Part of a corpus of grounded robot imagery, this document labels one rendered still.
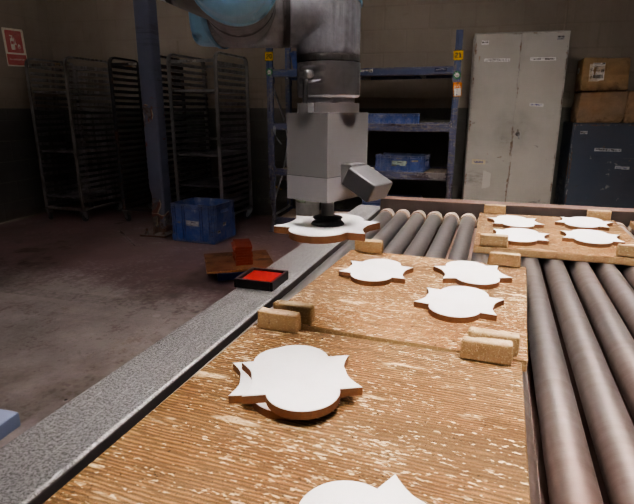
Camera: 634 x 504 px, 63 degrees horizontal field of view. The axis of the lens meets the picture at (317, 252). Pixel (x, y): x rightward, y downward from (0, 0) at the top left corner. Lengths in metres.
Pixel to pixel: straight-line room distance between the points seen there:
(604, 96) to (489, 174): 1.19
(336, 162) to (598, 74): 4.90
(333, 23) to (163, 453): 0.47
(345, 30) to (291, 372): 0.38
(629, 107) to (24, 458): 5.33
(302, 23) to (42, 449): 0.51
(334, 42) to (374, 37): 5.20
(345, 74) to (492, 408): 0.39
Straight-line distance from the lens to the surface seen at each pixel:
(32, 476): 0.55
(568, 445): 0.57
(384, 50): 5.79
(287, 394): 0.52
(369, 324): 0.73
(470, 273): 0.95
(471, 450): 0.50
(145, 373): 0.67
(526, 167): 5.24
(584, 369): 0.73
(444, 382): 0.60
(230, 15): 0.47
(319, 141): 0.60
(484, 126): 5.17
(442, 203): 1.65
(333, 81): 0.61
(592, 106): 5.45
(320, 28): 0.62
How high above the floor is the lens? 1.22
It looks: 15 degrees down
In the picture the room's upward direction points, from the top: straight up
